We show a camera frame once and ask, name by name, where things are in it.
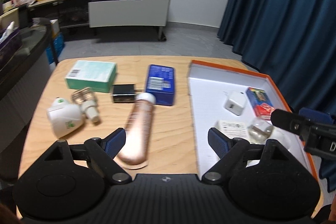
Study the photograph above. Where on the white tube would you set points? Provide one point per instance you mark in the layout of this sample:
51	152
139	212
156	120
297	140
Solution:
8	29

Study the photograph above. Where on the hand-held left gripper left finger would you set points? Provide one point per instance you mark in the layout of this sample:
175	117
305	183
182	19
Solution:
115	141

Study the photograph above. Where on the blue curtain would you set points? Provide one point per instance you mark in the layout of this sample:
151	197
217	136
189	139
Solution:
275	16

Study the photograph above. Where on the teal cardboard box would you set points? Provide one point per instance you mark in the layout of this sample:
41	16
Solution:
90	75

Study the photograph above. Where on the white yellow carton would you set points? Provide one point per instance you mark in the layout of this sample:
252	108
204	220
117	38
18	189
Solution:
54	27

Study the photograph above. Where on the grey television cabinet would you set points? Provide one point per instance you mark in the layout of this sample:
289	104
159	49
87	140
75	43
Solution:
128	12

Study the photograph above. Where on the small black box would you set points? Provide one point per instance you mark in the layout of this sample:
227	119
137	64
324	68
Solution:
123	92

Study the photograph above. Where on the large white leaf-logo device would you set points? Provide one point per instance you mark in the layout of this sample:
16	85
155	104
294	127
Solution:
64	119

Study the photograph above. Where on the blue tin box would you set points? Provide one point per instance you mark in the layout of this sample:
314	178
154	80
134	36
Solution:
160	85

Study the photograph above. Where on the white barcode box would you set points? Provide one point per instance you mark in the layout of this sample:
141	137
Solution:
233	128

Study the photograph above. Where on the orange cardboard box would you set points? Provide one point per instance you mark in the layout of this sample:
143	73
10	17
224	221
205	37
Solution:
207	108

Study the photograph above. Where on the playing card box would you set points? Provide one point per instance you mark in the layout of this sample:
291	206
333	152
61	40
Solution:
261	103

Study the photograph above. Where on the beige box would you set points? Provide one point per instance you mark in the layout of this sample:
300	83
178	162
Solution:
9	16

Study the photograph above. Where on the white charger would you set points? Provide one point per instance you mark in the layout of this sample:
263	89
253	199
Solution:
235	103

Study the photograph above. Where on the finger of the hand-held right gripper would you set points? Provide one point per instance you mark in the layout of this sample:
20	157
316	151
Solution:
286	120
317	116

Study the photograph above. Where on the rose gold bottle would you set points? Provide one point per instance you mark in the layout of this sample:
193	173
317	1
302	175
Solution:
137	129

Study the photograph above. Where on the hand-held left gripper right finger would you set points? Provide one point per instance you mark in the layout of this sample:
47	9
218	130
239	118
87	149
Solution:
218	142

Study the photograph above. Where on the clear glass bulb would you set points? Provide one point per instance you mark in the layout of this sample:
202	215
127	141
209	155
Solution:
258	130

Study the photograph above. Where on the blue crates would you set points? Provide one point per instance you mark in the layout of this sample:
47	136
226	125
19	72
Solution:
56	48

